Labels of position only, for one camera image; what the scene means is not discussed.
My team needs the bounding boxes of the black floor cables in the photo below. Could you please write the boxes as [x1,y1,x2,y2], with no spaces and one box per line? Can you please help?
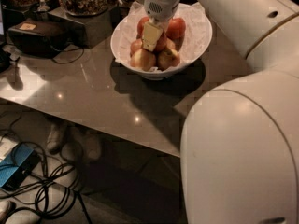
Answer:
[0,110,94,224]

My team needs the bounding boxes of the grey square jar base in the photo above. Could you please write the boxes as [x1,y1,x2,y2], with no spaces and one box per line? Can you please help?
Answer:
[49,7,113,49]

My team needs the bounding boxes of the red apple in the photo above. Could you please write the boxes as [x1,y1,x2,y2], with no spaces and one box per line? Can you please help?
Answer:
[166,18,186,40]
[137,17,150,37]
[154,33,167,52]

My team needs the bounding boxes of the white shoe left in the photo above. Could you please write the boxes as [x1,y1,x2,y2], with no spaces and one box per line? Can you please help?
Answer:
[46,121,67,154]

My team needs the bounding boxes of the black device with label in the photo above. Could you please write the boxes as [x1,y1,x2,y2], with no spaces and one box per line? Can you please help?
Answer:
[7,19,68,58]

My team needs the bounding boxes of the white shoe right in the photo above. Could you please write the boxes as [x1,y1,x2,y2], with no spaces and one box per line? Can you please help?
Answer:
[84,132,102,161]

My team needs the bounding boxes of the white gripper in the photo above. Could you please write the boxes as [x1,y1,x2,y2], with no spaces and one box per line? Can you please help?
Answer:
[142,0,180,51]

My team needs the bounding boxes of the pink left middle apple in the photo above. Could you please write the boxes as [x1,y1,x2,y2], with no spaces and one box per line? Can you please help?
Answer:
[130,39,142,55]

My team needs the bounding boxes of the yellow front right apple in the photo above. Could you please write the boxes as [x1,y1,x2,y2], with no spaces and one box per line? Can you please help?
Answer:
[157,48,180,71]

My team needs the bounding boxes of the white shoe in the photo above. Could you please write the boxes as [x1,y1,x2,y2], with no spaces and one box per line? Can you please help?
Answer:
[84,132,102,161]
[46,121,67,154]

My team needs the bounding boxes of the small hidden yellow apple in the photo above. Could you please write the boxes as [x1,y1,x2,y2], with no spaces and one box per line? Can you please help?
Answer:
[166,39,176,49]

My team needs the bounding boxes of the blue box on floor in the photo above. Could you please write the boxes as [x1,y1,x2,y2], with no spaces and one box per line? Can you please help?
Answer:
[0,144,40,191]

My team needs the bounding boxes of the white bowl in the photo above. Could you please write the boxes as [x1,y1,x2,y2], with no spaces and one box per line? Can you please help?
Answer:
[110,1,214,81]

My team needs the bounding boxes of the metal scoop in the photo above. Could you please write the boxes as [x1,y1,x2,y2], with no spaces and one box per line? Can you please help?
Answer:
[37,0,50,12]

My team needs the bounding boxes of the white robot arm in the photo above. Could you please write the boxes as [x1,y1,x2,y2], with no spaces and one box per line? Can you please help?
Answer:
[145,0,299,224]

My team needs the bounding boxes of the white paper liner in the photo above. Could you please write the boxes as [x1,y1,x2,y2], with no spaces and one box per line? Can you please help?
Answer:
[115,0,210,73]

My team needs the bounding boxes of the yellow front left apple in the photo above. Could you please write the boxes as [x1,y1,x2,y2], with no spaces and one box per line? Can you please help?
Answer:
[130,49,156,71]

